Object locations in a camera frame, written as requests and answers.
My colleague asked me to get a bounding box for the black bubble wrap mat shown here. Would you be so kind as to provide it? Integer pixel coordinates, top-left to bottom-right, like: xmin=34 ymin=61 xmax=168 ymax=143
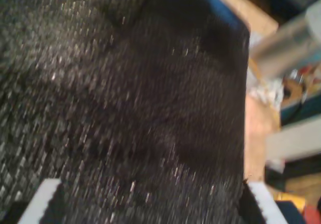
xmin=0 ymin=0 xmax=251 ymax=224

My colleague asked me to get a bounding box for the blue base plate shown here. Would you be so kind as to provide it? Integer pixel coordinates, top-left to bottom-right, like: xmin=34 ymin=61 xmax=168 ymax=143
xmin=198 ymin=0 xmax=251 ymax=41

